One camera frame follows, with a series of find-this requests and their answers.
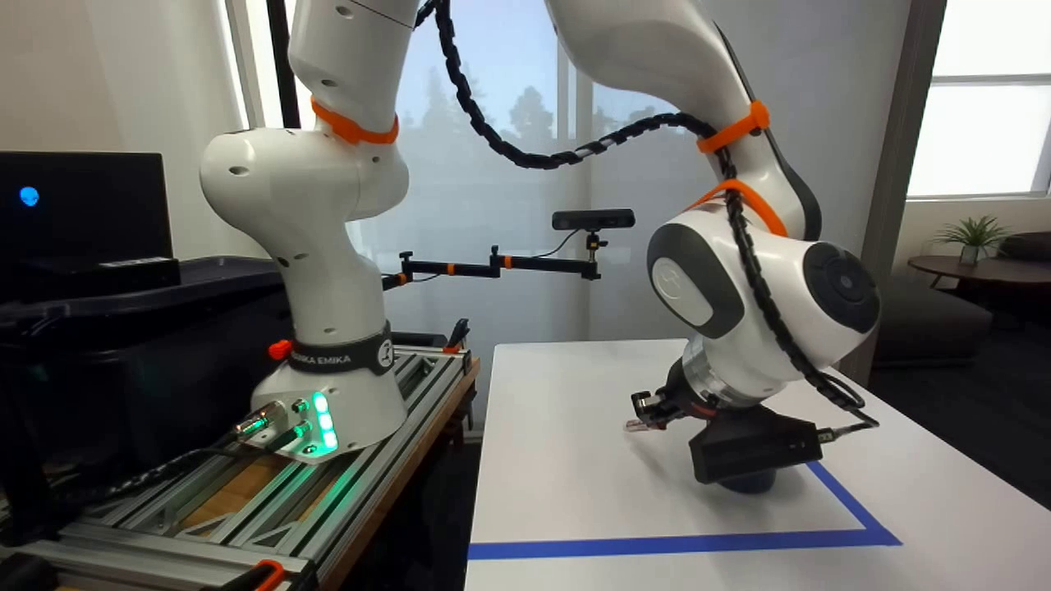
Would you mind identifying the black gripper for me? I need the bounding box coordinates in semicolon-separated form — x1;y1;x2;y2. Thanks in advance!
627;366;720;444

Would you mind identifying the black desk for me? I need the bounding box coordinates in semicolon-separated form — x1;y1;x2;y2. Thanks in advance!
0;256;299;538

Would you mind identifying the black cable chain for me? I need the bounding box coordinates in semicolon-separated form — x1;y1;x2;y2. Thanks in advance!
430;0;884;437

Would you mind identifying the orange strap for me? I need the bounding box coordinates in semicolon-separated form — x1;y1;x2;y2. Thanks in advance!
690;177;790;240
308;94;403;148
697;98;771;156

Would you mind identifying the orange clamp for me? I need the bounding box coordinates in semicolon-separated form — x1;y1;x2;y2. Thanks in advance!
250;555;290;591

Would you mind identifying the black braided cable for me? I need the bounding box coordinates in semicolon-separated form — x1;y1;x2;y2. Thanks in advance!
62;430;276;517

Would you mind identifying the aluminium frame mount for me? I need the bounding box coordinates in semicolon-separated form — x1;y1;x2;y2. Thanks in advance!
0;341;481;591

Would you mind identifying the long blue tape strip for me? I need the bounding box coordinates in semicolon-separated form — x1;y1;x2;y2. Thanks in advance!
804;456;904;549
466;525;904;565

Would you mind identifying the black clamp lever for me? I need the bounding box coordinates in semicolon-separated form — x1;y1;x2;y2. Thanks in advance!
441;316;472;359

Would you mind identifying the round dark coffee table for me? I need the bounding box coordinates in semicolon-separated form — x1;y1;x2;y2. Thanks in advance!
905;252;1051;289

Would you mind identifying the black monitor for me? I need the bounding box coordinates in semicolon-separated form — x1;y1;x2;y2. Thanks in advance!
0;148;177;274

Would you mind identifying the black bar camera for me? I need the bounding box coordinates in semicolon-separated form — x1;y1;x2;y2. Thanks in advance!
547;208;636;236

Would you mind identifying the dark couch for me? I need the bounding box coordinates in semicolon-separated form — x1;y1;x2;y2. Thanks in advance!
874;273;995;371

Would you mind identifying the small potted plant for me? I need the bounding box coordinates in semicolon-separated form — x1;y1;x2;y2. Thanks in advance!
944;214;1007;273

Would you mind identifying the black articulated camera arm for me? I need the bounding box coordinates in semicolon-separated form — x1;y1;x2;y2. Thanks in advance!
377;231;608;296

